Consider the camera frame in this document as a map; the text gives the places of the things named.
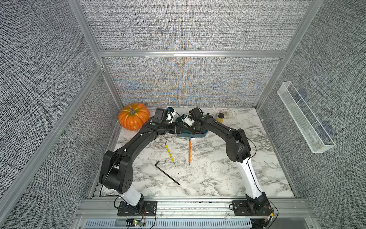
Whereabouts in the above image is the orange sleeved hex key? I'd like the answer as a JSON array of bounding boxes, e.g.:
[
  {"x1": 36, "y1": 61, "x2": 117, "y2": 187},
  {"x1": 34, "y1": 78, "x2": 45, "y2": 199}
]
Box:
[{"x1": 188, "y1": 138, "x2": 192, "y2": 165}]

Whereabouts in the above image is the yellow sleeved hex key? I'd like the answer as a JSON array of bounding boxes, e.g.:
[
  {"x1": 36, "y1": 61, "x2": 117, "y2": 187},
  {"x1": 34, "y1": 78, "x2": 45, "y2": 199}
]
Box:
[{"x1": 165, "y1": 143, "x2": 175, "y2": 165}]

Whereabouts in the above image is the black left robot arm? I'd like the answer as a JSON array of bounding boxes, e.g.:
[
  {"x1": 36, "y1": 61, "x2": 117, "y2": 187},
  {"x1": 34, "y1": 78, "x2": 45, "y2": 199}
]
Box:
[{"x1": 99, "y1": 107, "x2": 185, "y2": 207}]

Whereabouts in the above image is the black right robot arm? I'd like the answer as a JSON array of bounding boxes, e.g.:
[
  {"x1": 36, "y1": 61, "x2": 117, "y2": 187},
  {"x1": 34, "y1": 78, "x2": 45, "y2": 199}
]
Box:
[{"x1": 189, "y1": 107, "x2": 272, "y2": 214}]

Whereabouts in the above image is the teal storage box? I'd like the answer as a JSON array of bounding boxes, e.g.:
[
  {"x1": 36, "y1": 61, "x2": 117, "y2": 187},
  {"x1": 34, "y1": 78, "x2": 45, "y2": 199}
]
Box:
[{"x1": 177, "y1": 129, "x2": 208, "y2": 138}]

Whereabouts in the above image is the black hex key front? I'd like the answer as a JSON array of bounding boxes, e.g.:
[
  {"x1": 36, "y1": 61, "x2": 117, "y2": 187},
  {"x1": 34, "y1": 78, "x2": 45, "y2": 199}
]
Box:
[{"x1": 155, "y1": 160, "x2": 181, "y2": 186}]

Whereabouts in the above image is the yellow bottle black cap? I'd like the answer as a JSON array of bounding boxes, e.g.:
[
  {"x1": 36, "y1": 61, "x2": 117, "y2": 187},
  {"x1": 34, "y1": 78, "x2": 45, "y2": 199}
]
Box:
[{"x1": 217, "y1": 113, "x2": 225, "y2": 123}]

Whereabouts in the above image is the orange pumpkin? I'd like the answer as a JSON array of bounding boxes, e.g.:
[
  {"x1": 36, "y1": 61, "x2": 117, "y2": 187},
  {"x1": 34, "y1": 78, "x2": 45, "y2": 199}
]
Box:
[{"x1": 118, "y1": 103, "x2": 150, "y2": 131}]

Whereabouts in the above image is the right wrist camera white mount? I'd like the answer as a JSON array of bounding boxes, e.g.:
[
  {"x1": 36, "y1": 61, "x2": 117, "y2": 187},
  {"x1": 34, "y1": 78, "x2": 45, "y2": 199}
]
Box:
[{"x1": 181, "y1": 114, "x2": 194, "y2": 127}]

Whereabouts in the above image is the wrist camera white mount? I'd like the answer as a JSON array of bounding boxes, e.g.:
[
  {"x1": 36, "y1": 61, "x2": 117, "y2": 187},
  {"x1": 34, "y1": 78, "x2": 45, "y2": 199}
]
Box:
[
  {"x1": 166, "y1": 107, "x2": 177, "y2": 124},
  {"x1": 181, "y1": 114, "x2": 194, "y2": 127}
]

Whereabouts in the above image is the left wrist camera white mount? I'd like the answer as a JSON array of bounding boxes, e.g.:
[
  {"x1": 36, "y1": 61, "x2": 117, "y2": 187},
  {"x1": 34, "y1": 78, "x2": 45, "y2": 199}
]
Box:
[{"x1": 166, "y1": 107, "x2": 177, "y2": 124}]

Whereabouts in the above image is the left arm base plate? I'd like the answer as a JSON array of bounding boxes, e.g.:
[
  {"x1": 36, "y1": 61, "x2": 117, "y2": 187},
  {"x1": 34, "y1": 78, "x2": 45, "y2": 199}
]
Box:
[{"x1": 117, "y1": 201, "x2": 158, "y2": 217}]

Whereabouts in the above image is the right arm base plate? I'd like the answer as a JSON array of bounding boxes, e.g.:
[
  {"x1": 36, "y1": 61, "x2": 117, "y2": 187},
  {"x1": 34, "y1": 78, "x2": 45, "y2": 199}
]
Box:
[{"x1": 232, "y1": 200, "x2": 273, "y2": 216}]

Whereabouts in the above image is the clear acrylic wall shelf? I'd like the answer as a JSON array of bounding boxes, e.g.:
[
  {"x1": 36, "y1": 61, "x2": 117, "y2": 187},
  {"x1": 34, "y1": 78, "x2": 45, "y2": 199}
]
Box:
[{"x1": 277, "y1": 82, "x2": 336, "y2": 153}]

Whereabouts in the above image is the aluminium front rail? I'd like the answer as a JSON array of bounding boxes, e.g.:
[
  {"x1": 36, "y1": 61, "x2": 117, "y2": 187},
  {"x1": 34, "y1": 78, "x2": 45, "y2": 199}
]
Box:
[{"x1": 75, "y1": 197, "x2": 315, "y2": 219}]

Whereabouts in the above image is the white slotted cable duct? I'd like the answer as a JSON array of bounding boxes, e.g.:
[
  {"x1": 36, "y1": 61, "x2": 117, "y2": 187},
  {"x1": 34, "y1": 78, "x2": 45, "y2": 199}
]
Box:
[{"x1": 81, "y1": 218, "x2": 253, "y2": 229}]

